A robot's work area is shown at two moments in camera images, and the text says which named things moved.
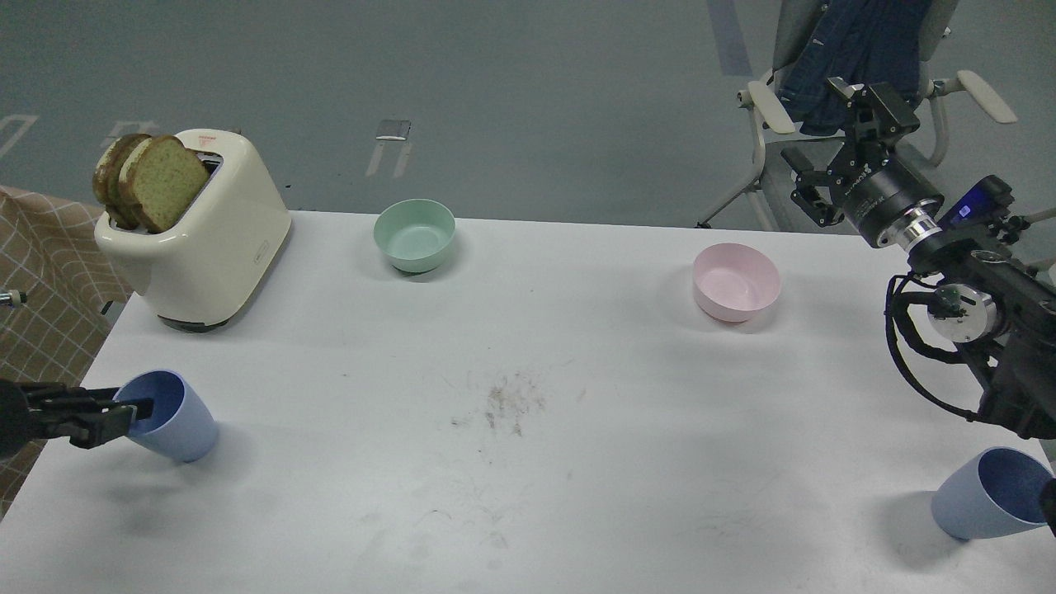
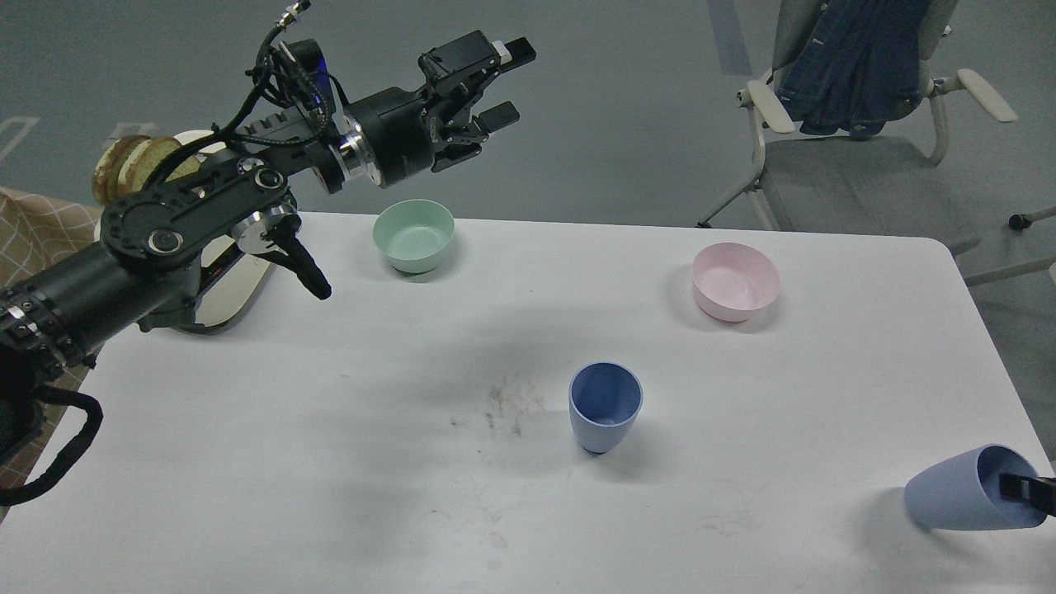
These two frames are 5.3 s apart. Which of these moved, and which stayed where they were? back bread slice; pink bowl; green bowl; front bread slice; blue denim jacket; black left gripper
Moved: black left gripper
Stayed: pink bowl; green bowl; back bread slice; front bread slice; blue denim jacket
